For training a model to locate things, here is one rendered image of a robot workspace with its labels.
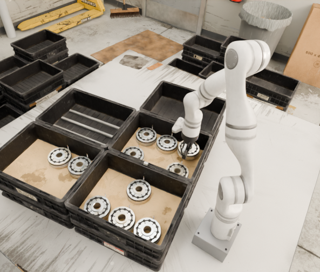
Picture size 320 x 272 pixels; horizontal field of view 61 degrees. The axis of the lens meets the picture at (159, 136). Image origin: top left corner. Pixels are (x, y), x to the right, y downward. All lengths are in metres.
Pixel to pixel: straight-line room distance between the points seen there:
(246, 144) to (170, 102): 0.85
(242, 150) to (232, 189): 0.14
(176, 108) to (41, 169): 0.78
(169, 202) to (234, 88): 0.58
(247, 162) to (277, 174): 0.71
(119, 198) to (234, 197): 0.49
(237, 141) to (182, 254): 0.58
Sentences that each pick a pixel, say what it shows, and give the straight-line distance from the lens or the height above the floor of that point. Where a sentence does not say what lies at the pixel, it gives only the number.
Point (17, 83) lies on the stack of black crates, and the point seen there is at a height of 0.49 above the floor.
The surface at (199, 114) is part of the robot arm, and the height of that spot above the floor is 1.12.
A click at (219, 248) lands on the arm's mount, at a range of 1.16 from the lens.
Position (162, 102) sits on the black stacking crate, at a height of 0.83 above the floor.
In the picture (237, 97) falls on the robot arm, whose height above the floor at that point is 1.37.
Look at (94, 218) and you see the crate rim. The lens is 1.04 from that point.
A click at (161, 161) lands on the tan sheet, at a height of 0.83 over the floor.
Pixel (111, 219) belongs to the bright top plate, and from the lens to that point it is 1.10.
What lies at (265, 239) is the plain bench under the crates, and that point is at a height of 0.70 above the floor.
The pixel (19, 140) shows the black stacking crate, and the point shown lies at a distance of 1.38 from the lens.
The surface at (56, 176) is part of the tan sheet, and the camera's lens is 1.28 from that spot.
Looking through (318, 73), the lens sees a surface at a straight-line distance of 3.80.
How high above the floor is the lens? 1.83
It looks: 46 degrees down
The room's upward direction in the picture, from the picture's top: 5 degrees clockwise
